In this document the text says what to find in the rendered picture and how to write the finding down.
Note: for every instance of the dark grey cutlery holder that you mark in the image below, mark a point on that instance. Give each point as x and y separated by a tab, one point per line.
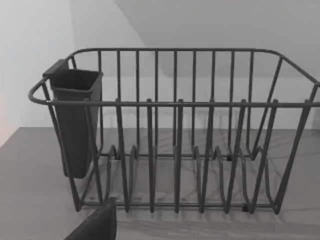
75	120

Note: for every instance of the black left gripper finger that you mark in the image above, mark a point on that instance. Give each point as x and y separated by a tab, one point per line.
100	225

